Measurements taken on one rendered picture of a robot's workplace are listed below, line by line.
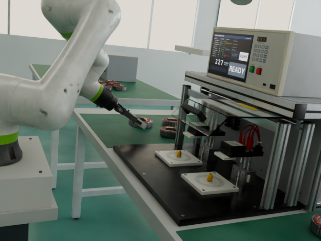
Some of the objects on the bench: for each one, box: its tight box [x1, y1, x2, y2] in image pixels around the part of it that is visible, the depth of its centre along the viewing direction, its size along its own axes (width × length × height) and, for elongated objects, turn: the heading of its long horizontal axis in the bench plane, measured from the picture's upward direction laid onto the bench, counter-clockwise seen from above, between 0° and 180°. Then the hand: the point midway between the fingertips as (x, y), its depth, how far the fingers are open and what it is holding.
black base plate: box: [113, 143, 303, 227], centre depth 135 cm, size 47×64×2 cm
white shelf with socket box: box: [174, 45, 212, 97], centre depth 233 cm, size 35×37×46 cm
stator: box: [162, 118, 178, 128], centre depth 205 cm, size 11×11×4 cm
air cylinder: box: [231, 164, 256, 186], centre depth 129 cm, size 5×8×6 cm
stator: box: [160, 126, 177, 138], centre depth 184 cm, size 11×11×4 cm
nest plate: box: [155, 150, 203, 167], centre depth 145 cm, size 15×15×1 cm
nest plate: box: [181, 172, 239, 195], centre depth 124 cm, size 15×15×1 cm
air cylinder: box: [199, 143, 219, 161], centre depth 150 cm, size 5×8×6 cm
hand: (139, 122), depth 176 cm, fingers closed on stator, 11 cm apart
